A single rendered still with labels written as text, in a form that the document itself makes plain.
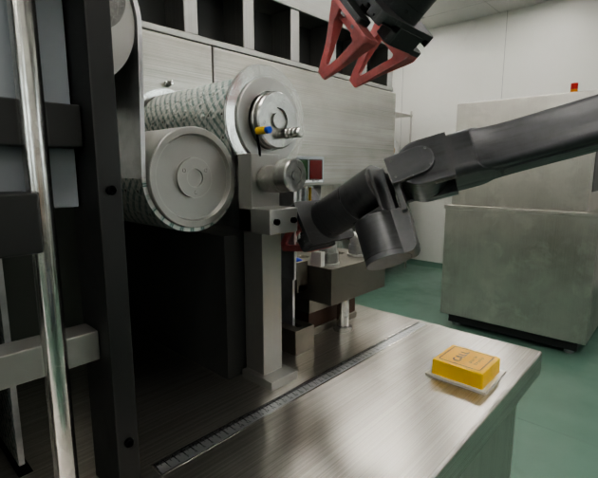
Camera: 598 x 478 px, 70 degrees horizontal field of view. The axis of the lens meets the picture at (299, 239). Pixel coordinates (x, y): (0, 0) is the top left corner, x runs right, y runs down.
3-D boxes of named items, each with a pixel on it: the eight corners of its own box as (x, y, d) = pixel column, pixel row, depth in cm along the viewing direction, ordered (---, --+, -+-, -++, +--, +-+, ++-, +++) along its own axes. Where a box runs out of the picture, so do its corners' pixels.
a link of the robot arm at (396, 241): (436, 170, 58) (428, 140, 50) (465, 247, 54) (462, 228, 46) (353, 200, 62) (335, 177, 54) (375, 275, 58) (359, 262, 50)
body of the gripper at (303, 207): (346, 241, 66) (383, 220, 61) (302, 250, 58) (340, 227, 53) (330, 203, 67) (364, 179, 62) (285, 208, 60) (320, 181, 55)
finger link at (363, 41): (361, 102, 52) (418, 37, 46) (323, 94, 46) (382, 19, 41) (334, 64, 54) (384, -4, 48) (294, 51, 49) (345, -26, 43)
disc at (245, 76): (221, 169, 54) (229, 47, 52) (218, 169, 54) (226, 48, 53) (300, 180, 64) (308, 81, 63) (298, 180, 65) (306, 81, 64)
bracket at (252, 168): (273, 394, 55) (271, 152, 50) (241, 377, 59) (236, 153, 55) (300, 379, 59) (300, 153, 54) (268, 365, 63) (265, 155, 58)
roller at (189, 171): (152, 232, 48) (146, 121, 46) (67, 216, 65) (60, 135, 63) (236, 223, 56) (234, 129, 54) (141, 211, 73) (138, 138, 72)
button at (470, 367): (481, 392, 55) (482, 374, 55) (431, 374, 60) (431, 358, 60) (499, 373, 60) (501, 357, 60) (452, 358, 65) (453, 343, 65)
